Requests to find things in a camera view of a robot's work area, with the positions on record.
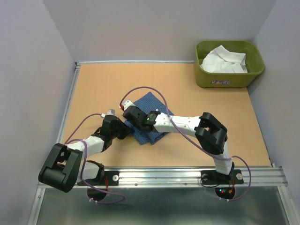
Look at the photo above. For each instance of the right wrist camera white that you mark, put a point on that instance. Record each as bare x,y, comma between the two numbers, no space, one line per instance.
127,103

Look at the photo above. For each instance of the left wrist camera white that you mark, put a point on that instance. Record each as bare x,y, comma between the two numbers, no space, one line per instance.
110,112

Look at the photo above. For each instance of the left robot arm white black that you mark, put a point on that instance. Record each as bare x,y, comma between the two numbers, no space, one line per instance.
61,169

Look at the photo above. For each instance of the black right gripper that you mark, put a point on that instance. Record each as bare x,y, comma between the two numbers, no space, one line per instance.
138,109

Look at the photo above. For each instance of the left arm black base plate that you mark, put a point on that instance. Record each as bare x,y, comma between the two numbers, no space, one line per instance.
105,196

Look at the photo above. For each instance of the white cloth in bin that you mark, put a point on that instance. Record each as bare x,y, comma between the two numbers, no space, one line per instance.
220,60

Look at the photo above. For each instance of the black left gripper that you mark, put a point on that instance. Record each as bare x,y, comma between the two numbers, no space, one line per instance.
126,130

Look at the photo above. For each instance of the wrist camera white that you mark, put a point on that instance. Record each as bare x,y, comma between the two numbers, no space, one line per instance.
110,112
127,103

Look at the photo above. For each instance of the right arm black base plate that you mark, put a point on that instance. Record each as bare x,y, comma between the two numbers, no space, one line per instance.
224,185

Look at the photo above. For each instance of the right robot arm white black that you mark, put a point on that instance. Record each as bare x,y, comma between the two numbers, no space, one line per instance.
210,133

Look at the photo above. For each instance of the green plastic bin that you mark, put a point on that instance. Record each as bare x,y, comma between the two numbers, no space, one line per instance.
253,62

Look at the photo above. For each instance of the blue plaid long sleeve shirt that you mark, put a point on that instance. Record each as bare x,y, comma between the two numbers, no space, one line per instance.
148,103

